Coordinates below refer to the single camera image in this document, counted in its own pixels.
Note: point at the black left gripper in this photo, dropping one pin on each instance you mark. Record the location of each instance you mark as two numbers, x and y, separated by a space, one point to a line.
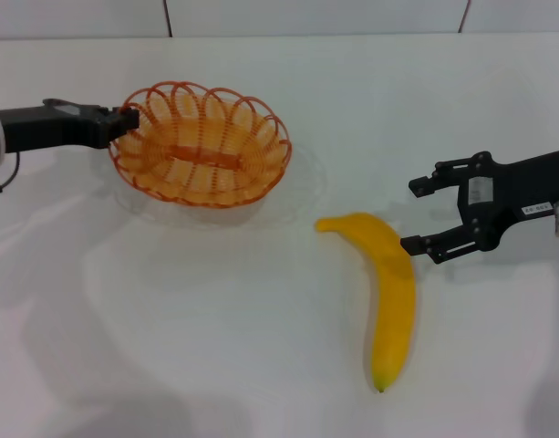
46 128

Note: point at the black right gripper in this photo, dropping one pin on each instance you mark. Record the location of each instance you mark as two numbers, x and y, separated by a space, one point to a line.
520 191

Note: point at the orange woven plastic basket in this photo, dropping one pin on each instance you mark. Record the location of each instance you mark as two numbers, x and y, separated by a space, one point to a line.
206 155

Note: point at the yellow banana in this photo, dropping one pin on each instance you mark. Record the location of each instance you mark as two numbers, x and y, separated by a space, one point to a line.
393 301

